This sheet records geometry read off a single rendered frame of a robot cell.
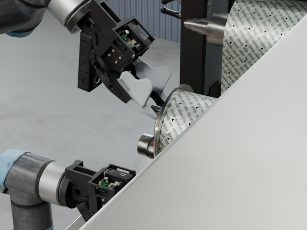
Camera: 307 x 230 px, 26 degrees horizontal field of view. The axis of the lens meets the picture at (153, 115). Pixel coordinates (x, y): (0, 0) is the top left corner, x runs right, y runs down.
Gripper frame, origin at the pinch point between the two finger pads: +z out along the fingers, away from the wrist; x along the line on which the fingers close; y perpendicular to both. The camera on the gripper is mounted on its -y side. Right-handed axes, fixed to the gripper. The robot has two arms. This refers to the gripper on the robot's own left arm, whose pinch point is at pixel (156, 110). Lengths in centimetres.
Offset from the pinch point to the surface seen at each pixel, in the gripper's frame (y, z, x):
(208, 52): -4.2, -2.5, 30.8
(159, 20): -198, -60, 322
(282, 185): 56, 8, -69
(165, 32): -201, -51, 321
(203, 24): 4.1, -6.5, 23.2
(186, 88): 5.8, 0.8, 2.6
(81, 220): -43.6, 5.8, 9.3
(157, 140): 2.0, 4.0, -7.4
